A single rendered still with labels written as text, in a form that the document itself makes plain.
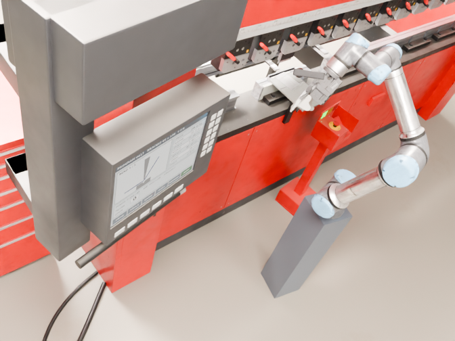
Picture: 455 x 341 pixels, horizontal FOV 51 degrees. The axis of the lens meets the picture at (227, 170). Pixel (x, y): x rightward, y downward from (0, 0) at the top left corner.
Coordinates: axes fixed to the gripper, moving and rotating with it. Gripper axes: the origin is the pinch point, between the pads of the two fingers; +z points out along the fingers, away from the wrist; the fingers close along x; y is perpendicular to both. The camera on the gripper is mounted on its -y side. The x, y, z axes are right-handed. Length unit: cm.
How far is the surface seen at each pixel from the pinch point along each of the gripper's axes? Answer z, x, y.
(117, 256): 111, 19, -21
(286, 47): -15, 59, -30
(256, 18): -17, 25, -40
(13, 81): 28, -85, -45
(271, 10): -23, 30, -39
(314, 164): 29, 122, 18
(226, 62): 6.1, 26.7, -39.6
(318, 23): -34, 69, -27
